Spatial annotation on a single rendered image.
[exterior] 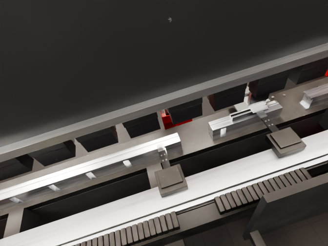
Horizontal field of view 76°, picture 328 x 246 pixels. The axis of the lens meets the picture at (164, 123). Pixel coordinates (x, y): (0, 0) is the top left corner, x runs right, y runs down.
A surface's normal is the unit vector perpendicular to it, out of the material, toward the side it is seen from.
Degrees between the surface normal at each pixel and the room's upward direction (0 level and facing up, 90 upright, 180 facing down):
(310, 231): 0
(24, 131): 90
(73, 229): 0
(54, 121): 90
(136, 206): 0
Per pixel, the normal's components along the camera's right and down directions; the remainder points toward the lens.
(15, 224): -0.18, -0.63
